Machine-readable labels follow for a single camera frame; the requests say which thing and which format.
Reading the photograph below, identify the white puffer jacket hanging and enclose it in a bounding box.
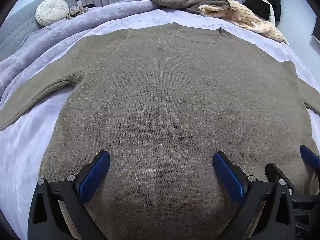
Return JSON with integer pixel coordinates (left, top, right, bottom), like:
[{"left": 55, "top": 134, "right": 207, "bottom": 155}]
[{"left": 243, "top": 0, "right": 276, "bottom": 25}]

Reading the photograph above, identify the cream striped garment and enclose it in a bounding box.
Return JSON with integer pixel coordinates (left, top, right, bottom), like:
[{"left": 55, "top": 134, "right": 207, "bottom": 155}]
[{"left": 199, "top": 0, "right": 289, "bottom": 45}]

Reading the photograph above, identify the dark brown knit garment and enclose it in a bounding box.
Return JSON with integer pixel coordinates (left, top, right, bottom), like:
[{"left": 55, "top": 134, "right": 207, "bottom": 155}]
[{"left": 152, "top": 0, "right": 230, "bottom": 15}]

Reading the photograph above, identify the grey quilted headboard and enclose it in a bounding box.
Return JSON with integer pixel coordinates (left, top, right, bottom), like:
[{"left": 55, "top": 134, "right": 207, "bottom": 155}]
[{"left": 0, "top": 0, "right": 78, "bottom": 61}]

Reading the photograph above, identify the round white pleated cushion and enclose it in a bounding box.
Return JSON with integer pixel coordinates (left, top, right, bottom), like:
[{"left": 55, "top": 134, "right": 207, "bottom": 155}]
[{"left": 35, "top": 0, "right": 69, "bottom": 27}]

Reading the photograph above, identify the small beige crumpled cloth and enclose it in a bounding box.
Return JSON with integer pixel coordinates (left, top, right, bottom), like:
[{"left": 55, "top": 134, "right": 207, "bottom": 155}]
[{"left": 65, "top": 6, "right": 88, "bottom": 20}]

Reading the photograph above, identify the wall mounted curved monitor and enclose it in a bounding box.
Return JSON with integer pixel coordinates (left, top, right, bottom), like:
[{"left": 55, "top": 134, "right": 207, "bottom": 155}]
[{"left": 311, "top": 17, "right": 320, "bottom": 43}]

